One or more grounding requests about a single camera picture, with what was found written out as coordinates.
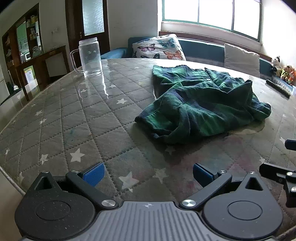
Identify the butterfly print pillow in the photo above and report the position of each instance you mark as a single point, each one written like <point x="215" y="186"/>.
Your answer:
<point x="159" y="47"/>

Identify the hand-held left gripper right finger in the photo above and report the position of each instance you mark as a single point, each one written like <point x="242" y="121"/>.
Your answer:
<point x="202" y="174"/>

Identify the white microwave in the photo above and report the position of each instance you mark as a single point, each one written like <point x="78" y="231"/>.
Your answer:
<point x="27" y="56"/>

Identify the brown door with frosted glass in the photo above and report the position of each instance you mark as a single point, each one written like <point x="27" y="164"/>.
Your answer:
<point x="92" y="18"/>

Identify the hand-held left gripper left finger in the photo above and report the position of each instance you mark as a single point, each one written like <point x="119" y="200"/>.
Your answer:
<point x="93" y="176"/>

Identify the black remote control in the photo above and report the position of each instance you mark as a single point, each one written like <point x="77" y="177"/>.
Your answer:
<point x="277" y="88"/>

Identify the clear glass mug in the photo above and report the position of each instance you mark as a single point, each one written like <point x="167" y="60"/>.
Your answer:
<point x="90" y="58"/>

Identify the black white cow plush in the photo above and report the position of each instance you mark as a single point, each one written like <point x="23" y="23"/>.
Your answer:
<point x="276" y="63"/>

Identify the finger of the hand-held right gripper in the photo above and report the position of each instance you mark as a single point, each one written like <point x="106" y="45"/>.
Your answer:
<point x="291" y="144"/>
<point x="277" y="173"/>

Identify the brown bear plush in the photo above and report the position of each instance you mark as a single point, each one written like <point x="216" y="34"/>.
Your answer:
<point x="286" y="69"/>

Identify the white broom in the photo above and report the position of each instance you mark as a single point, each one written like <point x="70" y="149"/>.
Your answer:
<point x="15" y="87"/>

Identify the dark wooden sideboard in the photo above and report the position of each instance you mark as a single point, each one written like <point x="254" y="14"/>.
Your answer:
<point x="46" y="58"/>

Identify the grey pillow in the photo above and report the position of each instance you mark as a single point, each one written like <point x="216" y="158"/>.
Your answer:
<point x="240" y="59"/>

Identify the wooden shelf cabinet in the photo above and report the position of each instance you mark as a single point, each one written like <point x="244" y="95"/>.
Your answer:
<point x="30" y="27"/>

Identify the green plaid shirt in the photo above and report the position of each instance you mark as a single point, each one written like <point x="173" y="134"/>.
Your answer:
<point x="196" y="109"/>

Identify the green framed window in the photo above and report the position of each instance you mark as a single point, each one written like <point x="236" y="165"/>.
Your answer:
<point x="208" y="11"/>

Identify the orange plush toy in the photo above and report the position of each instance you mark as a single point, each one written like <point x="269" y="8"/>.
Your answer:
<point x="291" y="77"/>

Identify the blue sofa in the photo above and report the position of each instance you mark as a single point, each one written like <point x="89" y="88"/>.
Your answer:
<point x="203" y="49"/>

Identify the green white poster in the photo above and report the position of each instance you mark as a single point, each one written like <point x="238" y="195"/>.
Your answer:
<point x="30" y="74"/>

